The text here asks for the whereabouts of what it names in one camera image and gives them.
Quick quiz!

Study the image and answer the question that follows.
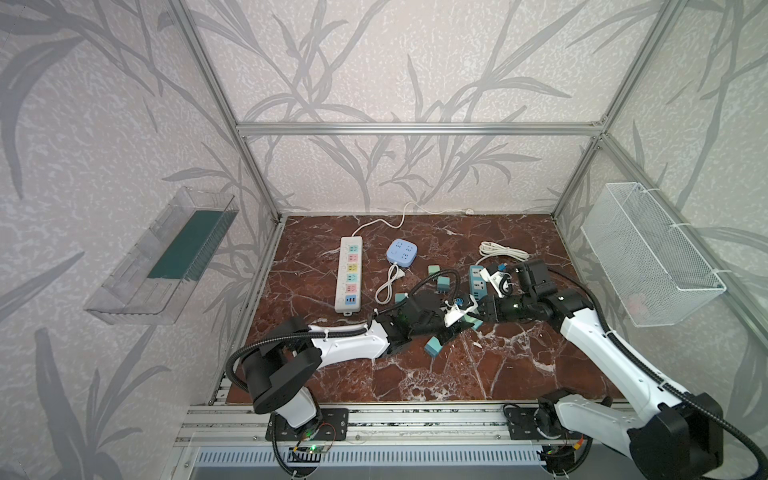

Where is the teal cube charger front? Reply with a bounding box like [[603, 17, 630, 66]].
[[424, 336, 443, 358]]

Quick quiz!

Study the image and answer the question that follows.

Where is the teal blue power strip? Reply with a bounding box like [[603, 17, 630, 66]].
[[469, 265, 488, 300]]

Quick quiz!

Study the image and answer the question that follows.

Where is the light blue square socket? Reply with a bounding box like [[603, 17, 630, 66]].
[[386, 239, 418, 269]]

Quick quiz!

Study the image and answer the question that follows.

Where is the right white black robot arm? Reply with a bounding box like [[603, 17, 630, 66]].
[[478, 260, 767, 479]]

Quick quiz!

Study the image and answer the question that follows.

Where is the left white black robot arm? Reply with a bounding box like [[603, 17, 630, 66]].
[[224, 292, 477, 437]]

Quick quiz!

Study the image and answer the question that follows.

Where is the teal cube charger right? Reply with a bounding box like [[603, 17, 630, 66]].
[[468, 317, 483, 331]]

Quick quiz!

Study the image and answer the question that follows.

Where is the white multicolour power strip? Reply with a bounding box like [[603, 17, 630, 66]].
[[334, 236, 363, 316]]

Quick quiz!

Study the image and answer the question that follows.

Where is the white cord with plug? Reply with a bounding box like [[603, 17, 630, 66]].
[[374, 263, 407, 306]]

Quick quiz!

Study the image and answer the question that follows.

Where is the coiled white cable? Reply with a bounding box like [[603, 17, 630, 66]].
[[477, 241, 532, 265]]

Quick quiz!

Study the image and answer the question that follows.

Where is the white power strip cable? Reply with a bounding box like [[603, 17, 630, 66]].
[[351, 202, 475, 238]]

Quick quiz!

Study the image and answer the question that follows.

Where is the white wire mesh basket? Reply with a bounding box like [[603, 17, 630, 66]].
[[582, 182, 727, 328]]

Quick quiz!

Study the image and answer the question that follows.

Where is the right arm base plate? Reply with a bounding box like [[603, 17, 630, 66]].
[[502, 403, 582, 443]]

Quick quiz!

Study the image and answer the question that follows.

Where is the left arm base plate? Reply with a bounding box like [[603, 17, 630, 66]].
[[265, 408, 350, 442]]

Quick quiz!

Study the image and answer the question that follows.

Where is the clear plastic wall tray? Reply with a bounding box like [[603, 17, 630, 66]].
[[84, 187, 239, 326]]

